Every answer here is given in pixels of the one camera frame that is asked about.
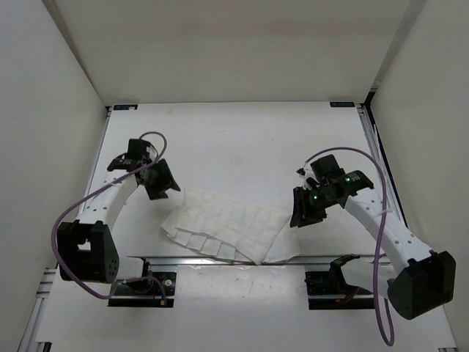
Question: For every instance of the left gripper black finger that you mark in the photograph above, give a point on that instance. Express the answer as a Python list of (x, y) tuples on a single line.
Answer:
[(165, 179), (155, 193)]

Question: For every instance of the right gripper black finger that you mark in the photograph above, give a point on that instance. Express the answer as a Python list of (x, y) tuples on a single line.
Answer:
[(309, 216), (298, 200)]

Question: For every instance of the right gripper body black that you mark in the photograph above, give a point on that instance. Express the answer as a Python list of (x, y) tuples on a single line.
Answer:
[(317, 199)]

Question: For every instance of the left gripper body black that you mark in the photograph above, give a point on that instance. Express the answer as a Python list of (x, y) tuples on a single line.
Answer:
[(152, 171)]

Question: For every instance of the white pleated skirt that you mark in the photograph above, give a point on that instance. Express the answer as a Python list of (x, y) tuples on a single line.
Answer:
[(230, 229)]

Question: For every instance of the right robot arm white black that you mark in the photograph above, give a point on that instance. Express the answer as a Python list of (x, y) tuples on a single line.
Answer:
[(420, 280)]

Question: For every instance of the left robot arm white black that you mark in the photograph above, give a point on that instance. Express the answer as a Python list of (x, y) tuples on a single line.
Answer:
[(86, 244)]

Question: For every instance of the left blue corner label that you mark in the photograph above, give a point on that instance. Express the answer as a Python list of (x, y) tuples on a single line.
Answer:
[(125, 107)]

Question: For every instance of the blue corner label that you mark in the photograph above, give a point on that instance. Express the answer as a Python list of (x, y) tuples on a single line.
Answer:
[(342, 104), (125, 107)]

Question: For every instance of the right blue corner label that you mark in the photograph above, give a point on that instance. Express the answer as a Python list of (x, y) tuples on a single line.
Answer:
[(342, 104)]

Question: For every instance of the white front cover board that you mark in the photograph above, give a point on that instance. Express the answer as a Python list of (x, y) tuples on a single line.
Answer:
[(216, 308)]

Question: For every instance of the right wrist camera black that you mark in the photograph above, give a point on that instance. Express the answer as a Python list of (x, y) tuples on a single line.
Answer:
[(325, 174)]

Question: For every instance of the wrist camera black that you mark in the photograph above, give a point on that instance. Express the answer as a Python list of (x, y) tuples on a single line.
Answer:
[(325, 174), (140, 152)]

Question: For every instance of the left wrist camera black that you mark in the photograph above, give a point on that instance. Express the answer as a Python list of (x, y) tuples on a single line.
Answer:
[(140, 152)]

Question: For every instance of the front aluminium rail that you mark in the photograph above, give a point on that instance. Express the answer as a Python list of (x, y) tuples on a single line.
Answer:
[(304, 260)]

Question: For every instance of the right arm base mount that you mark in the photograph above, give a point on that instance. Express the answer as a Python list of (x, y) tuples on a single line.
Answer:
[(327, 289)]

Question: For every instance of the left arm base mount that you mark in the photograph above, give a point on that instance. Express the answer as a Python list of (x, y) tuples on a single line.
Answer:
[(158, 292)]

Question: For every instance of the left aluminium frame rail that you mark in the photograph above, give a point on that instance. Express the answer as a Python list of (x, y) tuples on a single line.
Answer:
[(35, 336)]

